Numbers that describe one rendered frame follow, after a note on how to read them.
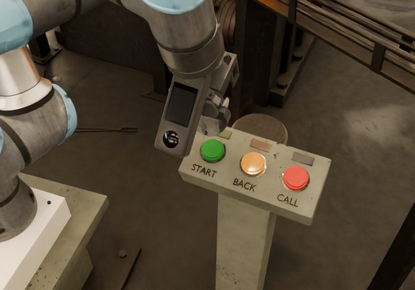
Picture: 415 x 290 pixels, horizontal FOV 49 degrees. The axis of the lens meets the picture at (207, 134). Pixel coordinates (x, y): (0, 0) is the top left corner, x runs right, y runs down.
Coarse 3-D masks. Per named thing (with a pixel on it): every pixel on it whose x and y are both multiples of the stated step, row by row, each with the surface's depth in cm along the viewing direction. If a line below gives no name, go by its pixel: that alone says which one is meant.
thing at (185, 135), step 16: (176, 80) 59; (192, 80) 58; (208, 80) 58; (176, 96) 59; (192, 96) 58; (176, 112) 59; (192, 112) 58; (160, 128) 60; (176, 128) 59; (192, 128) 59; (160, 144) 60; (176, 144) 59; (192, 144) 61
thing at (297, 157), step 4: (296, 152) 77; (292, 156) 77; (296, 156) 76; (300, 156) 76; (304, 156) 76; (308, 156) 76; (296, 160) 76; (300, 160) 76; (304, 160) 76; (308, 160) 76; (312, 160) 76; (308, 164) 76
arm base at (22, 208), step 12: (24, 192) 94; (0, 204) 87; (12, 204) 90; (24, 204) 93; (36, 204) 98; (0, 216) 89; (12, 216) 91; (24, 216) 93; (0, 228) 92; (12, 228) 92; (24, 228) 94; (0, 240) 92
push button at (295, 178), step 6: (288, 168) 75; (294, 168) 75; (300, 168) 74; (288, 174) 74; (294, 174) 74; (300, 174) 74; (306, 174) 74; (288, 180) 74; (294, 180) 74; (300, 180) 74; (306, 180) 74; (288, 186) 74; (294, 186) 73; (300, 186) 73
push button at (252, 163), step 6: (246, 156) 77; (252, 156) 77; (258, 156) 76; (246, 162) 76; (252, 162) 76; (258, 162) 76; (264, 162) 76; (246, 168) 76; (252, 168) 76; (258, 168) 76; (252, 174) 76
